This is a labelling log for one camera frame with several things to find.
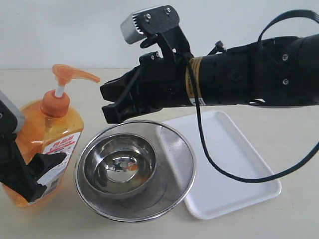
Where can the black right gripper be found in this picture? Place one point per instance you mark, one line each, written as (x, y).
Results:
(158, 85)

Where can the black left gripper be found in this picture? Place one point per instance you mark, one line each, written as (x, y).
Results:
(21, 177)

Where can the orange pump soap bottle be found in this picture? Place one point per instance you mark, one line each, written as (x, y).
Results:
(53, 126)

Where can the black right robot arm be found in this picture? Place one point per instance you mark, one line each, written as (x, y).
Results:
(280, 72)

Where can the small stainless steel bowl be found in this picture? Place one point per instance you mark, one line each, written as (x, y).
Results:
(120, 166)

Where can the steel mesh colander basket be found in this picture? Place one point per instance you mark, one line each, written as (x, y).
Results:
(173, 180)

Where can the white rectangular plastic tray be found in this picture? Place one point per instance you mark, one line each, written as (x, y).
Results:
(212, 194)

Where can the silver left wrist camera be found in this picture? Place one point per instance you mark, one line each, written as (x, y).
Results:
(11, 118)

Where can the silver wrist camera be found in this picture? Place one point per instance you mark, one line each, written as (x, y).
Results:
(11, 118)
(149, 21)

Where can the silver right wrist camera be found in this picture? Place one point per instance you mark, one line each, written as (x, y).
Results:
(149, 21)

